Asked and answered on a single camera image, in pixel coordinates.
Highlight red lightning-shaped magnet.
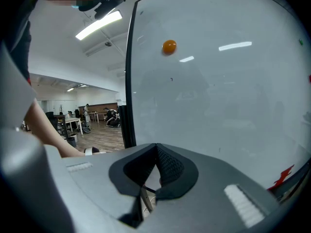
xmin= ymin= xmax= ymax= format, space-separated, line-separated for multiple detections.
xmin=267 ymin=164 xmax=295 ymax=192

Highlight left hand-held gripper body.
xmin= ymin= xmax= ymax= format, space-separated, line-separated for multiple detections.
xmin=84 ymin=146 xmax=108 ymax=156

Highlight white whiteboard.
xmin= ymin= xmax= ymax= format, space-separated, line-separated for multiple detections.
xmin=124 ymin=0 xmax=311 ymax=192

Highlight person's black shirt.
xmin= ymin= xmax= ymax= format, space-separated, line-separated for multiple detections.
xmin=1 ymin=0 xmax=33 ymax=86

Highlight person's left forearm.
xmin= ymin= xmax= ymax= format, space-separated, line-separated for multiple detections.
xmin=24 ymin=98 xmax=101 ymax=158

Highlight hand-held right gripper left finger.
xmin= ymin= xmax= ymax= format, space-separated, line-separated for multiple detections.
xmin=45 ymin=143 xmax=156 ymax=233

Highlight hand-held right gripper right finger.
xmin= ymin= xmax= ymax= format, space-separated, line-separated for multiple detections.
xmin=137 ymin=143 xmax=289 ymax=233

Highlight orange round magnet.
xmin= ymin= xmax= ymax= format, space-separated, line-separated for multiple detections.
xmin=162 ymin=39 xmax=178 ymax=56

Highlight long ceiling light panel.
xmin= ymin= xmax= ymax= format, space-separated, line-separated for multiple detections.
xmin=75 ymin=10 xmax=123 ymax=41

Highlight black head-mounted camera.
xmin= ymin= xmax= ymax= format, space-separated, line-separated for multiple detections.
xmin=94 ymin=0 xmax=126 ymax=20

